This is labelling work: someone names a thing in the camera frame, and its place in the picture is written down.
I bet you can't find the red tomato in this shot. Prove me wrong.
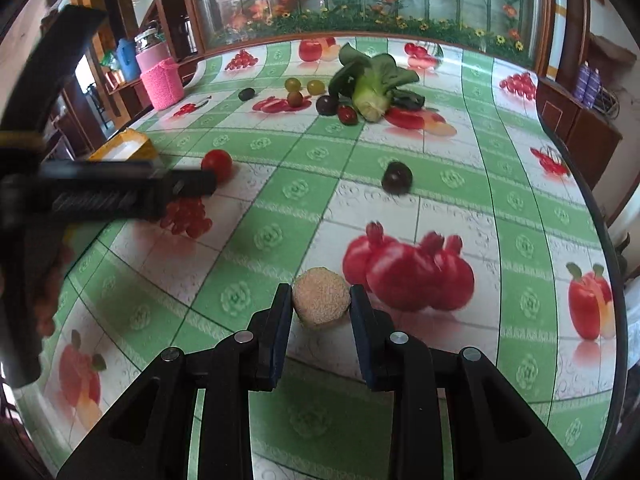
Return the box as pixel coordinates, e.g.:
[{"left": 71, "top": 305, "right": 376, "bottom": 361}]
[{"left": 201, "top": 150, "right": 233, "bottom": 183}]

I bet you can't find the green grape right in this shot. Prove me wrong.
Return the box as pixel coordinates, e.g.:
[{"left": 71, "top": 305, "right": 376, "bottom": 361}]
[{"left": 307, "top": 79, "right": 326, "bottom": 96}]

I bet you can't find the dark grape far left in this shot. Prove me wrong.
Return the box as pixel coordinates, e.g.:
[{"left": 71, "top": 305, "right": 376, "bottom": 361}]
[{"left": 238, "top": 88, "right": 256, "bottom": 102}]

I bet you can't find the dark plum on table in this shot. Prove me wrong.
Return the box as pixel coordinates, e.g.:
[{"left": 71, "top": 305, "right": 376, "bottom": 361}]
[{"left": 381, "top": 160, "right": 413, "bottom": 195}]

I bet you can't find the small red fruit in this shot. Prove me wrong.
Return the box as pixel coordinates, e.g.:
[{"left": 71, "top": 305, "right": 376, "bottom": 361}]
[{"left": 337, "top": 105, "right": 358, "bottom": 126}]

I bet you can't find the pink knitted jar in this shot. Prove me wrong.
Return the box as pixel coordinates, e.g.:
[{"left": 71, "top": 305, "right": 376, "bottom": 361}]
[{"left": 134, "top": 26, "right": 184, "bottom": 110}]

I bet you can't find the green bok choy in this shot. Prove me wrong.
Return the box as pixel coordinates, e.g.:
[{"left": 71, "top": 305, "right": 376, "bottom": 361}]
[{"left": 329, "top": 44, "right": 425, "bottom": 122}]

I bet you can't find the dark plum by bok choy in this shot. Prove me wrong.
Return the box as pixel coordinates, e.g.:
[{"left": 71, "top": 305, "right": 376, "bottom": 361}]
[{"left": 316, "top": 94, "right": 340, "bottom": 116}]

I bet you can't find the person's left hand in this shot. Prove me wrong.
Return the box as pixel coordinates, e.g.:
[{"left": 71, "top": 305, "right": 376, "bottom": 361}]
[{"left": 34, "top": 245, "right": 74, "bottom": 338}]

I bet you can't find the purple bottles pair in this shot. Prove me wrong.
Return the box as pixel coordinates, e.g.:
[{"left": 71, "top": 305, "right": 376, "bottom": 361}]
[{"left": 573, "top": 61, "right": 601, "bottom": 110}]

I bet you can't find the green grape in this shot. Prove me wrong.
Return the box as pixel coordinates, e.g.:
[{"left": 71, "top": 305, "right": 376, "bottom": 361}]
[
  {"left": 284, "top": 77, "right": 302, "bottom": 92},
  {"left": 307, "top": 79, "right": 326, "bottom": 96}
]

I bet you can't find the green grape left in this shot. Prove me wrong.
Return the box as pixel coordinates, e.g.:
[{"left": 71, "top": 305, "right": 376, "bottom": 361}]
[{"left": 284, "top": 77, "right": 302, "bottom": 92}]

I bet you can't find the blue plastic jug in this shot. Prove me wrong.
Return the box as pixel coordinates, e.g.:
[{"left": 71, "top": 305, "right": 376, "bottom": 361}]
[{"left": 116, "top": 38, "right": 141, "bottom": 82}]

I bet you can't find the brownish grape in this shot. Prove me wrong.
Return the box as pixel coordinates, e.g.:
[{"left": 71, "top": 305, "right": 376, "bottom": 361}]
[{"left": 286, "top": 90, "right": 305, "bottom": 108}]

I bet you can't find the white tray with yellow rim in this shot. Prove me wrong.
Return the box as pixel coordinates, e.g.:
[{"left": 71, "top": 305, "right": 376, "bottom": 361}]
[{"left": 88, "top": 128, "right": 158, "bottom": 162}]

